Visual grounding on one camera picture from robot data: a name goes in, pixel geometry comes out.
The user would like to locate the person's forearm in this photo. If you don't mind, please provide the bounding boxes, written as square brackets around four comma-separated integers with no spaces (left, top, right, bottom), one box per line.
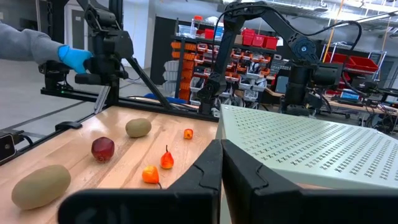
[0,21,65,65]

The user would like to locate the brown-green kiwi fruit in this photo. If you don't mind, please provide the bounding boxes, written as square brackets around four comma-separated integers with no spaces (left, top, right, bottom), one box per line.
[125,118,152,139]
[11,164,72,211]

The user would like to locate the small red-orange pear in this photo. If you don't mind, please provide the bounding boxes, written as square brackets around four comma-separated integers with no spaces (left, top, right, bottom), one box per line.
[160,144,175,170]

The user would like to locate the green perforated metal shelf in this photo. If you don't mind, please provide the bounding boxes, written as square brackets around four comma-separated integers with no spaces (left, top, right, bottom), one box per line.
[215,104,398,190]

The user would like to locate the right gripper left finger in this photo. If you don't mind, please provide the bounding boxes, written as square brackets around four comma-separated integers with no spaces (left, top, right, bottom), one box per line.
[57,139,224,224]

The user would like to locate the black table edge clamp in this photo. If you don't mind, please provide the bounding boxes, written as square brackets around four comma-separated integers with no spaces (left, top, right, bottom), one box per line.
[55,121,83,132]

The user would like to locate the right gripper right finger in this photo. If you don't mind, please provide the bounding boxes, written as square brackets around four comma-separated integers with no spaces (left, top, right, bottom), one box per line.
[221,139,398,224]

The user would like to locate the small black camera box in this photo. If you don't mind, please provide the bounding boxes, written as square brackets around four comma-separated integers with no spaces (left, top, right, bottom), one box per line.
[0,130,17,163]

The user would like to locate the storage rack with orange bins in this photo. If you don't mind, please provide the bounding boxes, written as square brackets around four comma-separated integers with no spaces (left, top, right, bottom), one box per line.
[170,15,280,106]

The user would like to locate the dark red pomegranate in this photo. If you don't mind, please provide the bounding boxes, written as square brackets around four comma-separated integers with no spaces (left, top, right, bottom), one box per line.
[91,136,116,164]

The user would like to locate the small yellow-orange fruit with stem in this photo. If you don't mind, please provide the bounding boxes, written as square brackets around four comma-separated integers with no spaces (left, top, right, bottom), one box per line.
[142,165,164,190]

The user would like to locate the red storage bin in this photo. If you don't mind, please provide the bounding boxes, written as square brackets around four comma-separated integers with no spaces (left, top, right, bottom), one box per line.
[323,52,379,75]

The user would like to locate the yellow hanging cable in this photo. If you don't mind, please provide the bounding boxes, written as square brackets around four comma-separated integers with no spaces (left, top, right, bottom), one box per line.
[322,0,345,63]

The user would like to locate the person's hand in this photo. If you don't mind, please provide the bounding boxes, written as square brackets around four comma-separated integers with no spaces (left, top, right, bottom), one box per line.
[57,45,94,75]

